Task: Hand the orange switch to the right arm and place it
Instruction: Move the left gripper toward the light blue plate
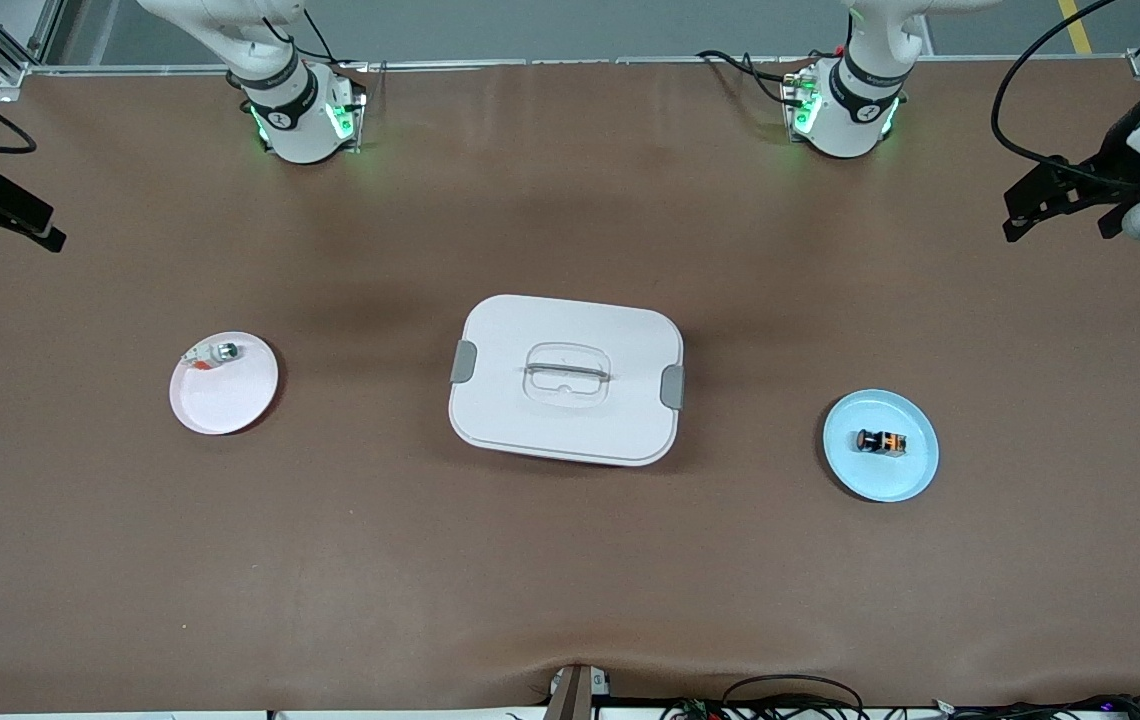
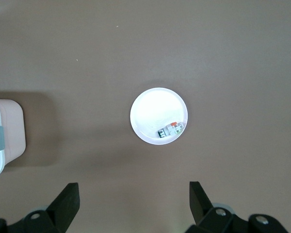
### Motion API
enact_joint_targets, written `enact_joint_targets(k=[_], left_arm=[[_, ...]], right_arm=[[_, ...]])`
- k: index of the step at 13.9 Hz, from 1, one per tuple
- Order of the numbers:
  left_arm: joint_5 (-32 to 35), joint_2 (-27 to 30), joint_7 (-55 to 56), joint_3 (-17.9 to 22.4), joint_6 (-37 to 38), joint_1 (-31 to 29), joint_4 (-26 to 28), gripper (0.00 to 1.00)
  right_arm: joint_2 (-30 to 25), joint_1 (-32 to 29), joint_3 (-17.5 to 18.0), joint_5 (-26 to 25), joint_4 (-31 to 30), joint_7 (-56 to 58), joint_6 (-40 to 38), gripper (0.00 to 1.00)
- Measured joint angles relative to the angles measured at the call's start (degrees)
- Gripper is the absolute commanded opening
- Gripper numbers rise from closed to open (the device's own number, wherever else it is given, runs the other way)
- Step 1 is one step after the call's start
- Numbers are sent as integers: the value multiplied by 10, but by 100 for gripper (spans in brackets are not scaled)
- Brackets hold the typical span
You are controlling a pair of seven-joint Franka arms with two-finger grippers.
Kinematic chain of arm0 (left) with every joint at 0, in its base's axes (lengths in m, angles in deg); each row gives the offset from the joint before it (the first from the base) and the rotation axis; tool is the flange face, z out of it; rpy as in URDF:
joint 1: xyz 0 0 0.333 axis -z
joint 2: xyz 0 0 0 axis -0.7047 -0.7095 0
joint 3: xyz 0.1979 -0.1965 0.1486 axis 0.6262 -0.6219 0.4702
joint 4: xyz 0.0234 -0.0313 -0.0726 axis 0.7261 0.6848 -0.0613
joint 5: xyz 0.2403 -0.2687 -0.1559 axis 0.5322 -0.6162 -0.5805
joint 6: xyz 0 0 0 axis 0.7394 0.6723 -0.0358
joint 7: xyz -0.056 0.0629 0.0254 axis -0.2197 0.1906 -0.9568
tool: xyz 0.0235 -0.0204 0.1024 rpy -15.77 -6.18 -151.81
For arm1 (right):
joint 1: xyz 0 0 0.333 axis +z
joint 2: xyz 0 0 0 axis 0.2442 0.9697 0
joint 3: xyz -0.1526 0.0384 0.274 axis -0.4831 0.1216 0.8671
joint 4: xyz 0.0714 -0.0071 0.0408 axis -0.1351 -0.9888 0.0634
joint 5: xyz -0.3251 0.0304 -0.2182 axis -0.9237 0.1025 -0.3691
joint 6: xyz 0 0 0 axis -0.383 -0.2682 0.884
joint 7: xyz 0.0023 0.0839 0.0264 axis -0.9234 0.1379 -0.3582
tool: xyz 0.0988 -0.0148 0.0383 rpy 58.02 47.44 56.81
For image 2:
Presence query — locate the green push-button switch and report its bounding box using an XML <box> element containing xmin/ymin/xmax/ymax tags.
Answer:
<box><xmin>156</xmin><ymin>121</ymin><xmax>186</xmax><ymax>139</ymax></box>

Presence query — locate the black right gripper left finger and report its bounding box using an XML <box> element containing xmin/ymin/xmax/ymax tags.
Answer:
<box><xmin>0</xmin><ymin>182</ymin><xmax>80</xmax><ymax>233</ymax></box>

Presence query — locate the pink round plate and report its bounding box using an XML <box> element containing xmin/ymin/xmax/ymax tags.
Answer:
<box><xmin>129</xmin><ymin>87</ymin><xmax>189</xmax><ymax>146</ymax></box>

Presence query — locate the brown table cover mat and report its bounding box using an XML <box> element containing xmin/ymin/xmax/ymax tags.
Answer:
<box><xmin>0</xmin><ymin>0</ymin><xmax>291</xmax><ymax>233</ymax></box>

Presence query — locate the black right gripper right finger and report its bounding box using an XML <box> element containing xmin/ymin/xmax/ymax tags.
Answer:
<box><xmin>186</xmin><ymin>181</ymin><xmax>289</xmax><ymax>233</ymax></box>

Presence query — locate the white lidded storage box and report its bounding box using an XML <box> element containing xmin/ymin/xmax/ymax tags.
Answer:
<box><xmin>0</xmin><ymin>97</ymin><xmax>27</xmax><ymax>181</ymax></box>

